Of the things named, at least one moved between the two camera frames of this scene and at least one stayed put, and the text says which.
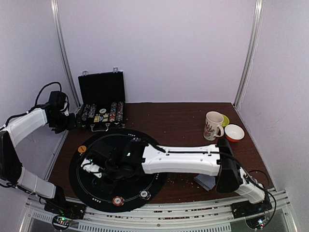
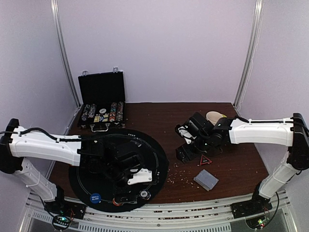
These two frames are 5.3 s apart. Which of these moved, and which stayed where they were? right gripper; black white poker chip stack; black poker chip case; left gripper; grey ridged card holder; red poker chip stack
Moved: right gripper; left gripper
Stayed: black white poker chip stack; red poker chip stack; black poker chip case; grey ridged card holder
